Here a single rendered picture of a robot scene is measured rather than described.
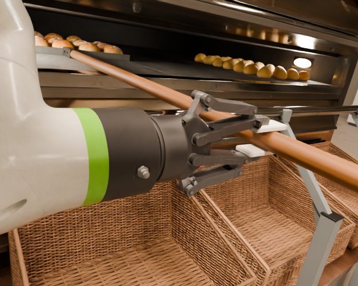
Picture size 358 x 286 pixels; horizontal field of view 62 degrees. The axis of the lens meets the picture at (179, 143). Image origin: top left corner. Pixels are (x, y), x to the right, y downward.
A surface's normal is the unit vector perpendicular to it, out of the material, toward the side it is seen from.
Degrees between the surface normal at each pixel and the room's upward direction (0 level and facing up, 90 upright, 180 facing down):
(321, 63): 90
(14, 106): 45
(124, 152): 64
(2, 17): 104
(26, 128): 37
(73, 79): 90
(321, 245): 90
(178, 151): 73
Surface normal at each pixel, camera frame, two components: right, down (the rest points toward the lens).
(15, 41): 0.88, -0.32
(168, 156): 0.59, 0.18
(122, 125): 0.45, -0.57
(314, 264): -0.80, 0.08
